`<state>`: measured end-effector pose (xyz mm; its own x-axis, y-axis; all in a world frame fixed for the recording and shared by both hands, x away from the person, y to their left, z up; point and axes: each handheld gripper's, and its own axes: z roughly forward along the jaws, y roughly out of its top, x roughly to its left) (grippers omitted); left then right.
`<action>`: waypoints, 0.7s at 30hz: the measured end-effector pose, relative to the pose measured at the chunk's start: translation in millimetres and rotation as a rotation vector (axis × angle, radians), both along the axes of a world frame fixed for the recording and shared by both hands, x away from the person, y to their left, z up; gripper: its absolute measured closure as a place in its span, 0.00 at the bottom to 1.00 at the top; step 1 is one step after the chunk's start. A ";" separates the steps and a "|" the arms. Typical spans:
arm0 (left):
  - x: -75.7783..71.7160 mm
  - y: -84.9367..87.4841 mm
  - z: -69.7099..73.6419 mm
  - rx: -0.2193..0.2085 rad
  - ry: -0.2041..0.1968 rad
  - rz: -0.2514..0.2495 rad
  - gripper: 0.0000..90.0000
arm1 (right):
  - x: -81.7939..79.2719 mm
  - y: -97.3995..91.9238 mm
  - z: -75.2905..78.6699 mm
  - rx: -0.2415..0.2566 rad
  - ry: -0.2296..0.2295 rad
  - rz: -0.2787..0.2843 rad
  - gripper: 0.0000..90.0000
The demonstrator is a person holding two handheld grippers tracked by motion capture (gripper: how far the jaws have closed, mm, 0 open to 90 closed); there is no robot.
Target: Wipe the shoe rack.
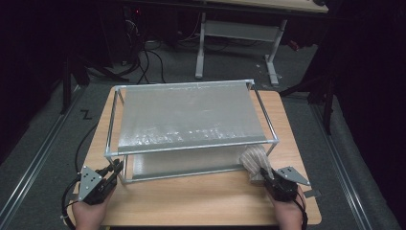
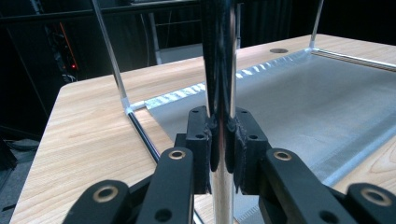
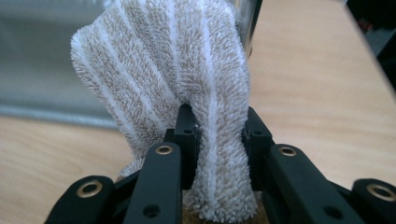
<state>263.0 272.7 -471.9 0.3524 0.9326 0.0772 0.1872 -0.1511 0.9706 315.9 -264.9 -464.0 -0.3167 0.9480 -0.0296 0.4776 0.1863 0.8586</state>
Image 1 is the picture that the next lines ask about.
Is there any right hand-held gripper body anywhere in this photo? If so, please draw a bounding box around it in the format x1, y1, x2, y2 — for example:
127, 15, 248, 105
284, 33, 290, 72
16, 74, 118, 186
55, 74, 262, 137
266, 165, 311, 203

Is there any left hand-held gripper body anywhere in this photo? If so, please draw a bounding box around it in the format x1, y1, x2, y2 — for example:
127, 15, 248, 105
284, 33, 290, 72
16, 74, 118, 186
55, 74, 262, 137
78, 165, 117, 206

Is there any striped beige cloth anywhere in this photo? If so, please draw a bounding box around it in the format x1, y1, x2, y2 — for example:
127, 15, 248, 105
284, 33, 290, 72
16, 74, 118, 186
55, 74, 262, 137
238, 144, 276, 185

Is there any metal frame glass shelf rack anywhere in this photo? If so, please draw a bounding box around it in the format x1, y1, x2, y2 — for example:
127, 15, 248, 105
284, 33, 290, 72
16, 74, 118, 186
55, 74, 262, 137
103, 79, 281, 185

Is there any person's right hand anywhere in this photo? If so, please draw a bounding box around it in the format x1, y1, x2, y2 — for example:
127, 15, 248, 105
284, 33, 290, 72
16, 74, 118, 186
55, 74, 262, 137
272, 186, 306, 230

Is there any person's left hand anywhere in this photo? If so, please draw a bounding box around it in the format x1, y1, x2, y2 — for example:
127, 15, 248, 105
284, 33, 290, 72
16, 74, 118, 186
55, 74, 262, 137
71, 187, 116, 230

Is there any grey tape piece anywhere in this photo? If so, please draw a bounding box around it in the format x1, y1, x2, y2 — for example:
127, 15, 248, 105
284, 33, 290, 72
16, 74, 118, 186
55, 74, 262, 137
303, 189, 322, 199

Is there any black metal stand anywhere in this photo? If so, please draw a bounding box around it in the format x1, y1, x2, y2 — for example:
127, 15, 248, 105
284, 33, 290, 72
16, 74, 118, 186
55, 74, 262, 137
279, 71, 336, 135
60, 56, 130, 115

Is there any small red object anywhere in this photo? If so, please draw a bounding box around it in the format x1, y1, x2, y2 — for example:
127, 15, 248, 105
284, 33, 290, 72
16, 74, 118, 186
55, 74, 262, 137
287, 39, 302, 52

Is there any dark computer tower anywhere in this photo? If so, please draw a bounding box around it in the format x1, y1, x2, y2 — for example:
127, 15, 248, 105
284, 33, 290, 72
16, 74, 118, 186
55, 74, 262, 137
106, 4, 147, 66

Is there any white-legged background desk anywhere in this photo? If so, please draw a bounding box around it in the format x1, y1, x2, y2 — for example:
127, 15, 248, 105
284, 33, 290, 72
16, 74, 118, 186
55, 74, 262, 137
194, 0, 329, 85

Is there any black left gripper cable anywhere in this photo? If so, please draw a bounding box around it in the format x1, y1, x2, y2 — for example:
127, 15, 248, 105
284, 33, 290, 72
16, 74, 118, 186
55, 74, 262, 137
60, 173, 82, 229

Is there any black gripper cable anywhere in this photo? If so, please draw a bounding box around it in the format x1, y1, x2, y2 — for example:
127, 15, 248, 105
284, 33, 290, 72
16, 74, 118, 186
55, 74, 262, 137
60, 173, 82, 229
295, 195, 309, 230

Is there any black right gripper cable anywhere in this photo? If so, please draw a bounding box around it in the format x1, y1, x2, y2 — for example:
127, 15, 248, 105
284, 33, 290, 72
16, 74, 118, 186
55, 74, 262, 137
295, 195, 309, 230

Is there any long black floor cable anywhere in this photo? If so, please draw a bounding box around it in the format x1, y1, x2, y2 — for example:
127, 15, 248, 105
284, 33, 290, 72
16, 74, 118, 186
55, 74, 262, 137
75, 124, 99, 176

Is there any metal floor rail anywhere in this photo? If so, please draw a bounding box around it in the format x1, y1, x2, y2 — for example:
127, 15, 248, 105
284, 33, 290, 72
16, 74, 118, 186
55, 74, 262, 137
310, 103, 372, 230
0, 84, 82, 224

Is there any thin black floor cable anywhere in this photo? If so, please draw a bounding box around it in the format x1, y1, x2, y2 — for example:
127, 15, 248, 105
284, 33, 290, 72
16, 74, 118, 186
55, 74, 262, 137
137, 47, 151, 84
147, 49, 167, 84

